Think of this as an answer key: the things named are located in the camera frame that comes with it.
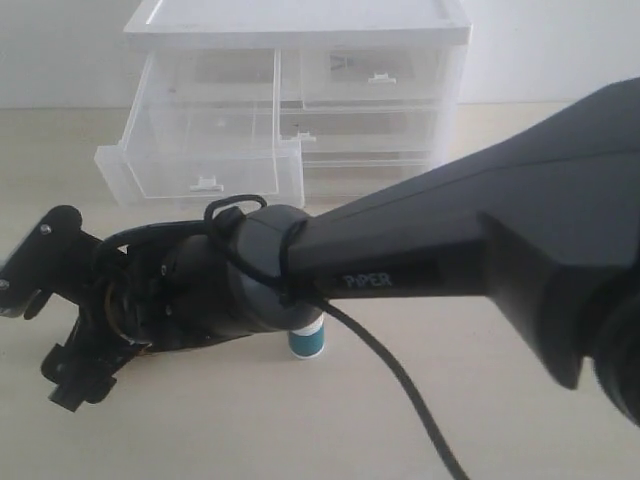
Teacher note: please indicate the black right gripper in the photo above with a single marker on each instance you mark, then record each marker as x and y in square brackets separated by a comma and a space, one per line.
[156, 288]

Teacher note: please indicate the white capped teal bottle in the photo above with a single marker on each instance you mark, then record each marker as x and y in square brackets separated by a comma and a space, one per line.
[308, 342]

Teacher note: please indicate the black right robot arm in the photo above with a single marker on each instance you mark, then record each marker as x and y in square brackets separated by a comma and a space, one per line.
[544, 224]

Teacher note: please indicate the bottom wide clear drawer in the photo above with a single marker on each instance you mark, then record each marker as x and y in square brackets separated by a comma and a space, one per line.
[333, 175]

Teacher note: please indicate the wide clear drawer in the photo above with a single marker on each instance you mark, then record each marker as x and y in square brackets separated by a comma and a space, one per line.
[359, 131]
[333, 175]

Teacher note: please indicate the white plastic drawer cabinet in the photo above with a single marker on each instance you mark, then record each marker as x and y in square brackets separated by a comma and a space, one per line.
[305, 25]

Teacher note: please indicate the middle wide clear drawer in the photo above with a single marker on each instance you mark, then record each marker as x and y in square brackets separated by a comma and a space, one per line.
[359, 131]

